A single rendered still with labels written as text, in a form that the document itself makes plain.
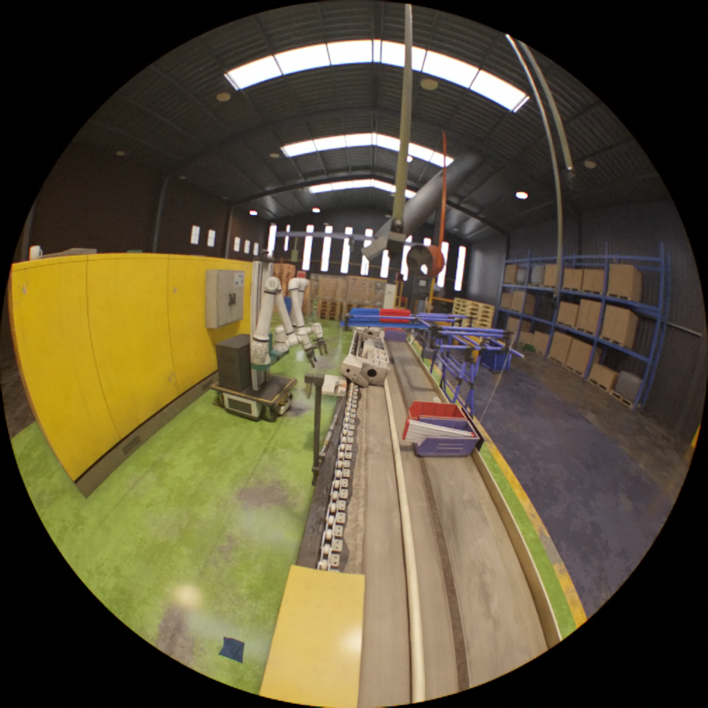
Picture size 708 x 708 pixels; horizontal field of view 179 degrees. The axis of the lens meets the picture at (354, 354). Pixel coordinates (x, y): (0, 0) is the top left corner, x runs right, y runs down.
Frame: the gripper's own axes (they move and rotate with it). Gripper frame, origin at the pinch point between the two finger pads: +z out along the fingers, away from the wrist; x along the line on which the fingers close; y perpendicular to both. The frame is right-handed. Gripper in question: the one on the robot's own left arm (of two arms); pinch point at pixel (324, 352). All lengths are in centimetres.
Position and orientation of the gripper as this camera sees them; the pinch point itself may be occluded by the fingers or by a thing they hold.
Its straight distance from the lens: 255.6
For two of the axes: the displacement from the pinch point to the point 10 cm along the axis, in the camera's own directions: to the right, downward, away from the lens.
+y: 9.3, -2.2, -3.1
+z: 2.5, 9.6, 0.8
